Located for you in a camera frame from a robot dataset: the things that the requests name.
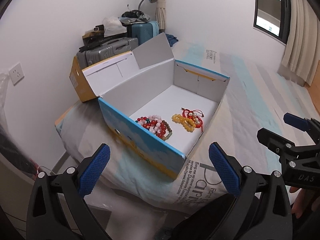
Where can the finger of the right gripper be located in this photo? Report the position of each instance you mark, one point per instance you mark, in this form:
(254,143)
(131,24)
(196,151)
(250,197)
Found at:
(302,124)
(280,145)

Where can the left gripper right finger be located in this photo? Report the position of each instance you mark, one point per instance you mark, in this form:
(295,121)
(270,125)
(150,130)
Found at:
(233,175)

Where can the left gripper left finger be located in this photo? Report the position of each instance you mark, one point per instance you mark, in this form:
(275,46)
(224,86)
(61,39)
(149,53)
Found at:
(77,182)

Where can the white pearl earring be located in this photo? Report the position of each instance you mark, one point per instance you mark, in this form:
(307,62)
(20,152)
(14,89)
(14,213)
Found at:
(195,118)

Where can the person's right hand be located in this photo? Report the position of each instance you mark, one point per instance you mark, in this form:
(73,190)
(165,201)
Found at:
(303,199)

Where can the striped bed sheet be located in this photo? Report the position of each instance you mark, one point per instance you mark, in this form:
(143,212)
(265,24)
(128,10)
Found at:
(255,98)

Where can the beige right curtain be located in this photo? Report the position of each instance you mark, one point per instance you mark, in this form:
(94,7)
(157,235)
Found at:
(301,55)

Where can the beige curtain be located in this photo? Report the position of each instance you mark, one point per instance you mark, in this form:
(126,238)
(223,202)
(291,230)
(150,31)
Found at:
(301,55)
(161,15)

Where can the blue yellow cardboard box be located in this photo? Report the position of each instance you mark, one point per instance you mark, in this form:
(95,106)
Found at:
(138,93)

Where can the dark framed window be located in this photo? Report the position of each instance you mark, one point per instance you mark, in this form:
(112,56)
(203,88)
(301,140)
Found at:
(273,17)

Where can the grey suitcase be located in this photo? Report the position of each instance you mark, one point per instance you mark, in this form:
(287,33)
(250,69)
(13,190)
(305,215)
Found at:
(106,50)

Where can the black items on suitcase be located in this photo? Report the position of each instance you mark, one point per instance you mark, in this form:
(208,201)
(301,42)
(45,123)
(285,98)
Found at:
(92,38)

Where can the blue clothes pile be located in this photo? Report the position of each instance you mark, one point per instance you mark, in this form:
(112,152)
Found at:
(171,39)

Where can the white plastic bag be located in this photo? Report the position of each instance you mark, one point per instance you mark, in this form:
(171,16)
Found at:
(113,26)

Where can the teal suitcase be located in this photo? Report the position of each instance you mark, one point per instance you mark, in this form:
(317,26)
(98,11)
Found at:
(143,31)

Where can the black clothes on suitcase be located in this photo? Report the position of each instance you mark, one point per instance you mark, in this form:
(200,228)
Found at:
(133,16)

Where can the beige left curtain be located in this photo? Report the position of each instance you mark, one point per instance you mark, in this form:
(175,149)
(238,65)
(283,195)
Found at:
(161,15)

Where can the white wall socket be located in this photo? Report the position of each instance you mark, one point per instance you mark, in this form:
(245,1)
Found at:
(16,73)

